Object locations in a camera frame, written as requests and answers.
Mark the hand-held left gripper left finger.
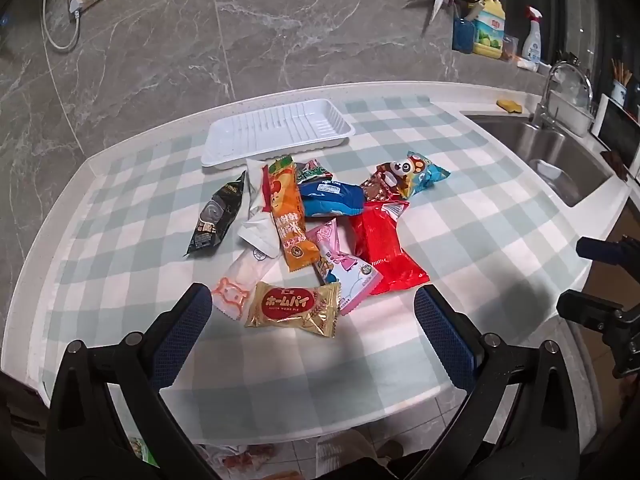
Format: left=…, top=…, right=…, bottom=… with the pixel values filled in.
left=45, top=282, right=216, bottom=480

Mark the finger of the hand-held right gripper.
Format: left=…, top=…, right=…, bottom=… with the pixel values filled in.
left=576, top=235, right=640, bottom=267
left=556, top=290, right=640, bottom=379

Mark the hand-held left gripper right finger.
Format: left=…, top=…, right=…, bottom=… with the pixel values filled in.
left=413, top=285, right=597, bottom=480

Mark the white packet with pink print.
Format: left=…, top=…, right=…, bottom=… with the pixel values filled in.
left=212, top=247, right=274, bottom=319

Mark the large red snack packet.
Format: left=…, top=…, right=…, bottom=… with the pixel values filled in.
left=348, top=205, right=431, bottom=296

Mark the gold packet with red label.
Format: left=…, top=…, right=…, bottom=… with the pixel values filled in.
left=244, top=280, right=342, bottom=339

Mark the white packet with round logo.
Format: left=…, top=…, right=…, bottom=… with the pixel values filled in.
left=237, top=212, right=282, bottom=260

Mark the pink cartoon snack packet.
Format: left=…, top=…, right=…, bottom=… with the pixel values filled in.
left=305, top=218, right=385, bottom=317

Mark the black snack packet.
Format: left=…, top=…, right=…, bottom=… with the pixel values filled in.
left=186, top=170, right=250, bottom=257

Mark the small red white packet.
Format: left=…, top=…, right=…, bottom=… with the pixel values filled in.
left=366, top=200, right=410, bottom=221

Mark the orange snack packet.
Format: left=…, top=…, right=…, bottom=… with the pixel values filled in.
left=267, top=156, right=322, bottom=273

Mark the plain white snack packet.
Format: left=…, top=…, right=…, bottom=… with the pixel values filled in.
left=244, top=158, right=271, bottom=219

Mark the brown speckled snack packet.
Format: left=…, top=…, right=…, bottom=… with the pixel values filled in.
left=360, top=162, right=402, bottom=204

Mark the panda print snack packet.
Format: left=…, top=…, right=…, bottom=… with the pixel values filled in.
left=376, top=151, right=451, bottom=200

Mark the blue snack packet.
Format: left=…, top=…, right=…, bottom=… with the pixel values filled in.
left=298, top=177, right=366, bottom=219

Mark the green snack packet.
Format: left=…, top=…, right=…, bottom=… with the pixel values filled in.
left=293, top=159, right=334, bottom=186

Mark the white plastic tray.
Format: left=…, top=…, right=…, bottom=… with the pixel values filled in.
left=201, top=99, right=356, bottom=170

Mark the checked tablecloth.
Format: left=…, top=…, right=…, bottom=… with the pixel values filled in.
left=41, top=94, right=587, bottom=442

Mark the steel sink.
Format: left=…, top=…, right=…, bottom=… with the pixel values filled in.
left=462, top=112, right=619, bottom=209

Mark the ceramic chopstick holder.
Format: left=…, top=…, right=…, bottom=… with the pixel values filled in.
left=610, top=58, right=634, bottom=109

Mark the steel faucet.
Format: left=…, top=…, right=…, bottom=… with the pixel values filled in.
left=530, top=61, right=594, bottom=131

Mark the white spray bottle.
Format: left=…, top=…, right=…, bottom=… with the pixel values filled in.
left=521, top=6, right=545, bottom=69

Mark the yellow dish soap bottle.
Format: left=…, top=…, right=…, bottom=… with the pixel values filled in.
left=472, top=0, right=508, bottom=59

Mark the blue utensil holder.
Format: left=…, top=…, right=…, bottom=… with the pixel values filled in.
left=452, top=17, right=476, bottom=55

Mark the dark board white frame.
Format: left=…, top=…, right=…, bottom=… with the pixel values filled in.
left=592, top=93, right=640, bottom=181

